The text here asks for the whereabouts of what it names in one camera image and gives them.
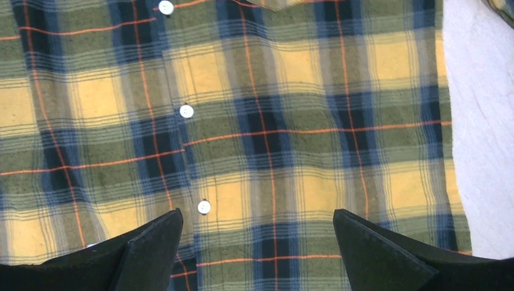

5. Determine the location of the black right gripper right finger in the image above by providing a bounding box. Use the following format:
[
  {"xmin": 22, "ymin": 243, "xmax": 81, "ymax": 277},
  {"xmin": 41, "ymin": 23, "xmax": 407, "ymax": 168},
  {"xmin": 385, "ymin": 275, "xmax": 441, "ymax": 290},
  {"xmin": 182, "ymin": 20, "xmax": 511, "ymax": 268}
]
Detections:
[{"xmin": 333, "ymin": 209, "xmax": 513, "ymax": 291}]

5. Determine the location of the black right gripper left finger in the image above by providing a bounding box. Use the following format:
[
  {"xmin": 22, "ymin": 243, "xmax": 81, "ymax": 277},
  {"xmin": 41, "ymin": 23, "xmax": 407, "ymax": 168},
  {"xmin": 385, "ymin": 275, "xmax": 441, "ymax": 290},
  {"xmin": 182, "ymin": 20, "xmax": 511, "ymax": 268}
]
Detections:
[{"xmin": 1, "ymin": 209, "xmax": 183, "ymax": 290}]

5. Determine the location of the yellow plaid flannel shirt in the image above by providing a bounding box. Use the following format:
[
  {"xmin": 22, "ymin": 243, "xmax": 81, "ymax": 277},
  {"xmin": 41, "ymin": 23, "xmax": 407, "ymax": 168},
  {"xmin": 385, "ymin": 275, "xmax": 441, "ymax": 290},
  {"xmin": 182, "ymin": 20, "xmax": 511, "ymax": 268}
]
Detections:
[{"xmin": 0, "ymin": 0, "xmax": 514, "ymax": 291}]

